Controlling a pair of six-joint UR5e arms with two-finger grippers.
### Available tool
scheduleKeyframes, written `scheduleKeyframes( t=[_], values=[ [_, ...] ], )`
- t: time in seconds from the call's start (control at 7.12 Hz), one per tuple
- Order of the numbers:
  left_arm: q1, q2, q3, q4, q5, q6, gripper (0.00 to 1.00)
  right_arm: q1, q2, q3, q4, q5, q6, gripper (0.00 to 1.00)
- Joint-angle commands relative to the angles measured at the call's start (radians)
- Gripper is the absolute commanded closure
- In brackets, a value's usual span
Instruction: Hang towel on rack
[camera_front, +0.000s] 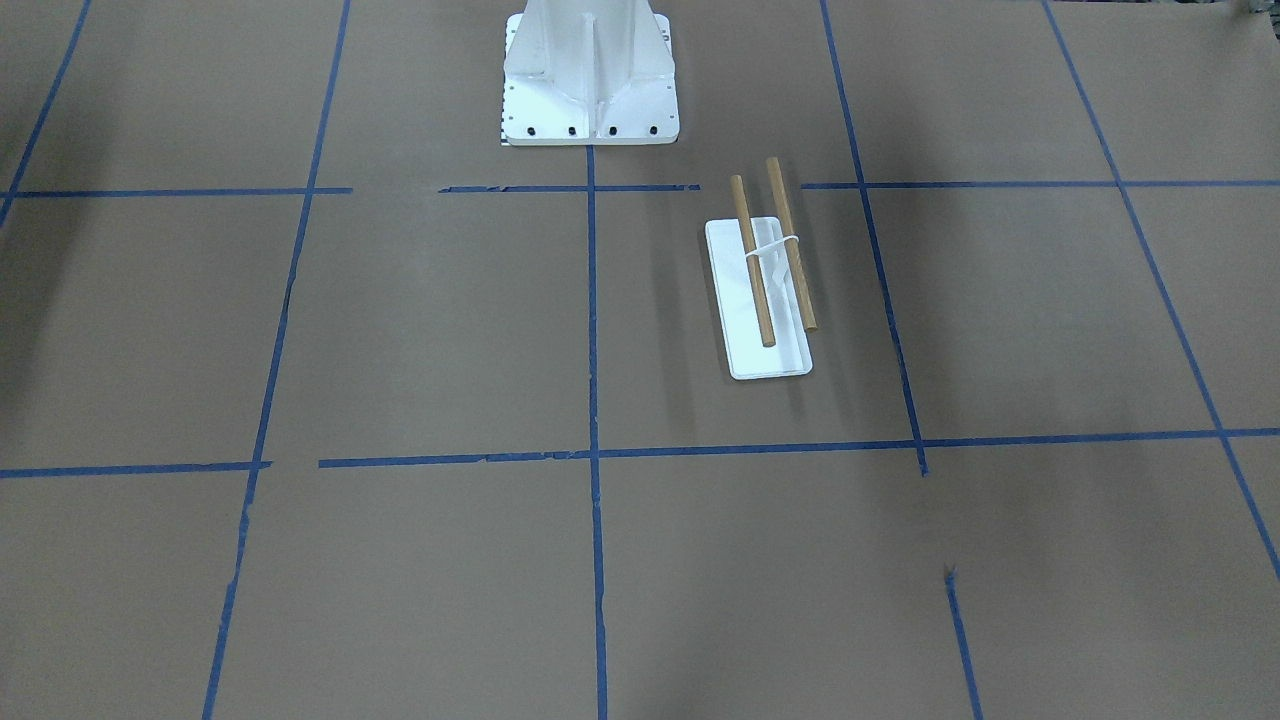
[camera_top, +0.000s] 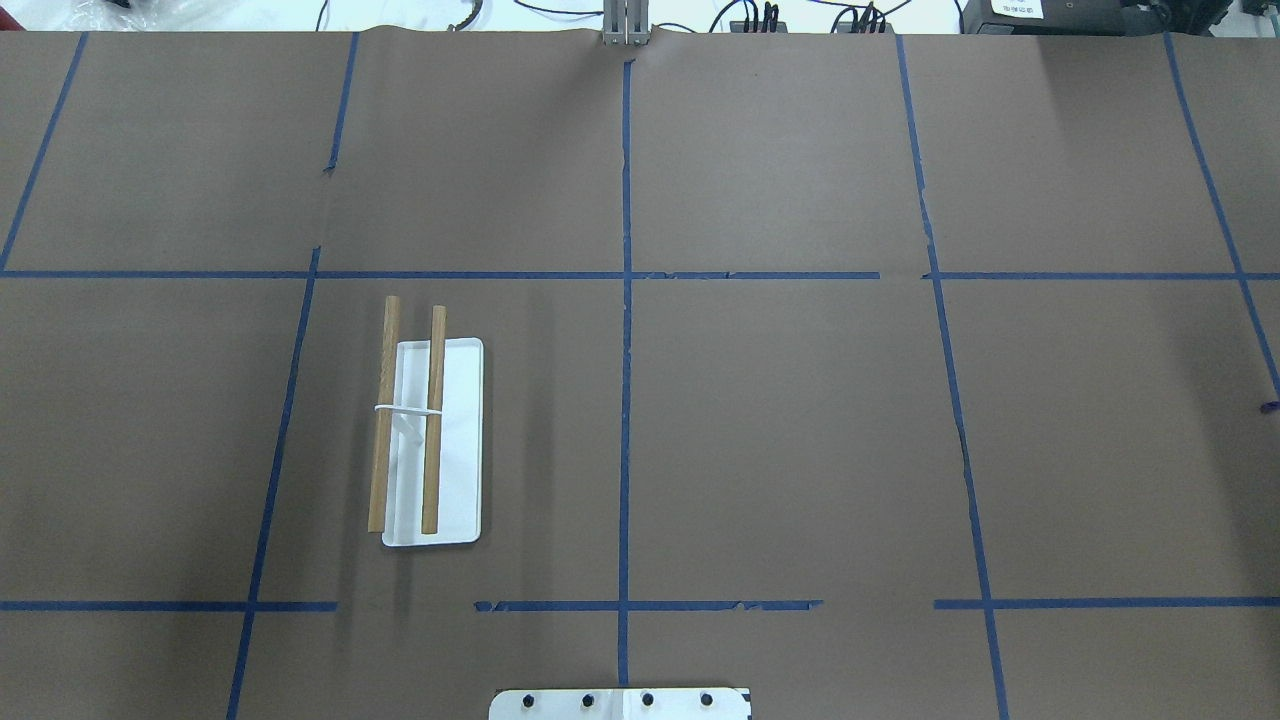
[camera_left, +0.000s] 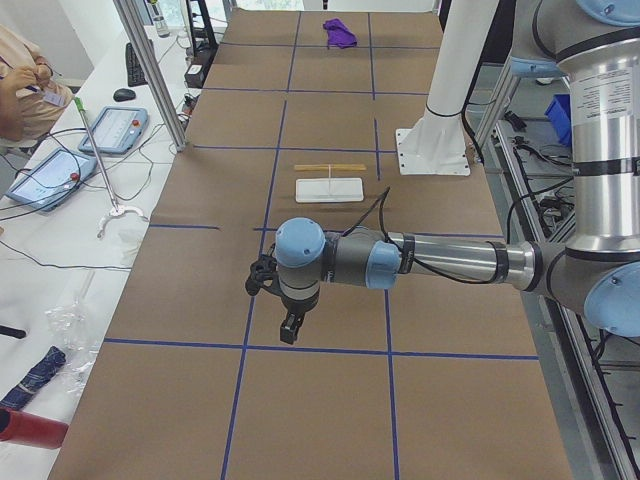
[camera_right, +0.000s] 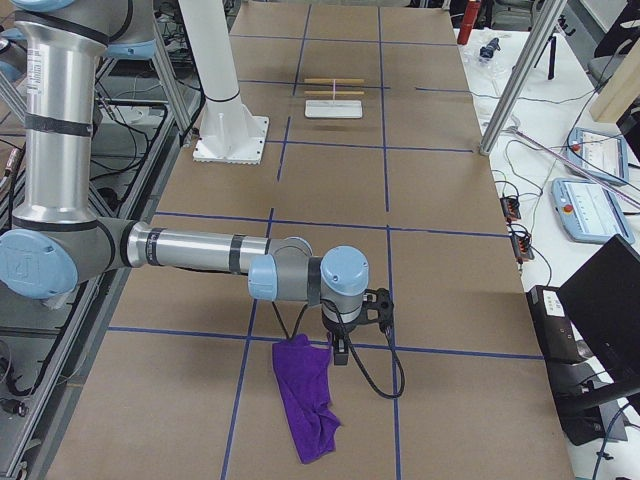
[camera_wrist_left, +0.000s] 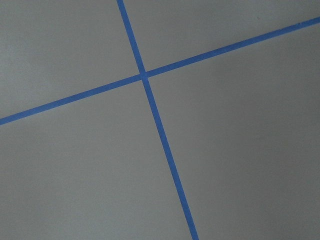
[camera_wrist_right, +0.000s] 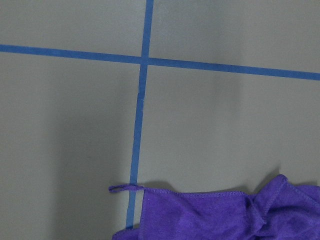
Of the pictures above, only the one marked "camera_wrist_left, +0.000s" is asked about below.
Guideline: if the brown paper table cover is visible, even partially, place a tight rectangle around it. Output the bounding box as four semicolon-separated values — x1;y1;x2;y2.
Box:
0;0;320;240

